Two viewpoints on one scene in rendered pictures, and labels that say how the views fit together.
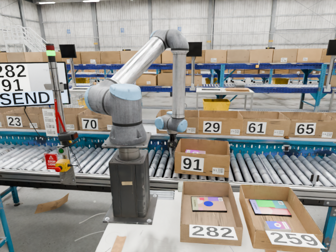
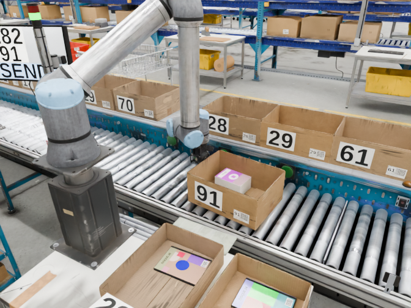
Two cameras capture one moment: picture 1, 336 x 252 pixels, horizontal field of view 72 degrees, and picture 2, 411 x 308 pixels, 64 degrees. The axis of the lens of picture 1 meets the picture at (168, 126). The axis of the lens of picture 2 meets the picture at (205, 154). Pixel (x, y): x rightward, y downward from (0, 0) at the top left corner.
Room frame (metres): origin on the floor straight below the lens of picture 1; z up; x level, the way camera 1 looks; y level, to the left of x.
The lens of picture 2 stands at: (0.35, -0.70, 1.76)
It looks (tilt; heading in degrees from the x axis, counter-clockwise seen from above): 29 degrees down; 25
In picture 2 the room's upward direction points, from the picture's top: 1 degrees counter-clockwise
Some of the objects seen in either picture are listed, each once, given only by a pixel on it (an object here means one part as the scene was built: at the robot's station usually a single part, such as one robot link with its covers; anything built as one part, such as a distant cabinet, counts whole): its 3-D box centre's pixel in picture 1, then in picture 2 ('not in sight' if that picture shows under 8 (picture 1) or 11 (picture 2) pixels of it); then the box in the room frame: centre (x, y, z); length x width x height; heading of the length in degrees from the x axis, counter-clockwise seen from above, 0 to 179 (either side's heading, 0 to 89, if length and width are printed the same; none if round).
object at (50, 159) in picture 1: (55, 161); not in sight; (1.53, 0.82, 0.85); 0.16 x 0.01 x 0.13; 83
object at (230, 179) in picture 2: (194, 156); (232, 181); (1.73, -0.22, 0.79); 0.16 x 0.11 x 0.07; 77
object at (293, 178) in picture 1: (287, 170); (375, 243); (1.61, -0.92, 0.72); 0.52 x 0.05 x 0.05; 173
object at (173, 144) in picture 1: (172, 140); (200, 152); (1.72, -0.04, 0.94); 0.09 x 0.08 x 0.12; 173
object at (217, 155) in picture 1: (202, 156); (235, 186); (1.64, -0.26, 0.83); 0.39 x 0.29 x 0.17; 79
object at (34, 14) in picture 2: (50, 50); (33, 12); (1.55, 0.74, 1.62); 0.05 x 0.05 x 0.06
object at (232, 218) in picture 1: (208, 208); (166, 274); (1.05, -0.21, 0.80); 0.38 x 0.28 x 0.10; 174
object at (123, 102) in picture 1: (125, 102); (63, 107); (1.13, 0.21, 1.36); 0.17 x 0.15 x 0.18; 52
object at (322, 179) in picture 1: (314, 171); not in sight; (1.59, -1.11, 0.72); 0.52 x 0.05 x 0.05; 173
